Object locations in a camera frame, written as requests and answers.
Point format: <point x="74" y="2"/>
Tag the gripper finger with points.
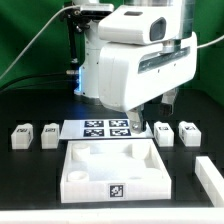
<point x="166" y="106"/>
<point x="136" y="120"/>

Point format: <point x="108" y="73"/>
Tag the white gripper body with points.
<point x="131" y="75"/>

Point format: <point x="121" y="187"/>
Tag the white square table top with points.
<point x="113" y="170"/>

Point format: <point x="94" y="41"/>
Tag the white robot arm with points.
<point x="136" y="22"/>

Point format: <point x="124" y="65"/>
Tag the white AprilTag base sheet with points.
<point x="100" y="129"/>

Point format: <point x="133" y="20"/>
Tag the white L-shaped obstacle fence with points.
<point x="211" y="180"/>

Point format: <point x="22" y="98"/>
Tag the black camera on stand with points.
<point x="78" y="17"/>

